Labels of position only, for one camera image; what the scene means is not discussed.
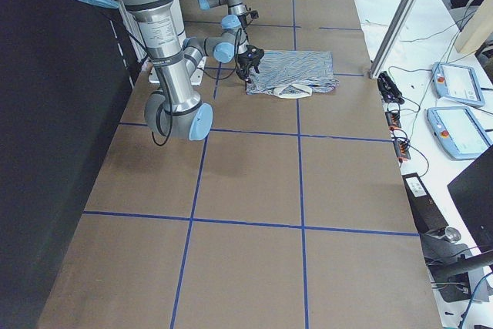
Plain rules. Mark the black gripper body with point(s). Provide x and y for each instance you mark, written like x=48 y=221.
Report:
x=242 y=21
x=247 y=62

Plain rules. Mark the navy white striped polo shirt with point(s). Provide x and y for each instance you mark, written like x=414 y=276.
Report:
x=293 y=74

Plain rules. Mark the brown paper table cover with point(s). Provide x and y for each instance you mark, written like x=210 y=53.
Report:
x=291 y=214

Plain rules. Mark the left grey orange usb hub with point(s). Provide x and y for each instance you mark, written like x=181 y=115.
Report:
x=393 y=120

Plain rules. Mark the grey orange usb hub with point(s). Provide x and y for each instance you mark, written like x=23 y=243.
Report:
x=401 y=148
x=393 y=120

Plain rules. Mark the right grey orange usb hub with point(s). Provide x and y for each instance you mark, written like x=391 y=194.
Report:
x=401 y=148

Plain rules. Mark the far blue teach pendant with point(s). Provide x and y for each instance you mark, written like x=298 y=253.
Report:
x=457 y=82

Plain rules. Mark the blue teach pendant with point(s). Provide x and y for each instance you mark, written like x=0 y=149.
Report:
x=457 y=82
x=458 y=131

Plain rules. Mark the near blue teach pendant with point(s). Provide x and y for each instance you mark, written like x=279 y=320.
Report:
x=458 y=131

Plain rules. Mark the black power adapter box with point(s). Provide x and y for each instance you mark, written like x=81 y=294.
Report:
x=424 y=209

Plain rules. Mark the black monitor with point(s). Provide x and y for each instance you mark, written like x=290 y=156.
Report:
x=471 y=192

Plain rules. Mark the black desk device stand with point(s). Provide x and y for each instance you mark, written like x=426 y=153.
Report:
x=455 y=268

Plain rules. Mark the aluminium frame post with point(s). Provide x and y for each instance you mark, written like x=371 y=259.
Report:
x=397 y=23

